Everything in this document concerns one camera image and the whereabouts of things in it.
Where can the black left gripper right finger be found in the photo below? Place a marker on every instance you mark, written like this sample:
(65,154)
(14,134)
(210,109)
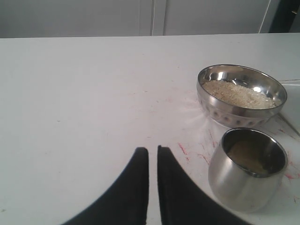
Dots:
(181,201)

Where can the white cabinet doors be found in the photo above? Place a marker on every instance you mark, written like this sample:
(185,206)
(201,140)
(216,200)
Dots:
(87,18)

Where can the white plastic tray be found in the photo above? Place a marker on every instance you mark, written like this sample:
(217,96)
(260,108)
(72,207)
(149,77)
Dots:
(290,113)

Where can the small steel cup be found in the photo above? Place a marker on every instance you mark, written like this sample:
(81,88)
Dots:
(246,169)

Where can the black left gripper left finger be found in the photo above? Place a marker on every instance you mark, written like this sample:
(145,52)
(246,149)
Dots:
(125,202)

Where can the wide steel rice bowl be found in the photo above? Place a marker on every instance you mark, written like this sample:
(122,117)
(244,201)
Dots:
(239,96)

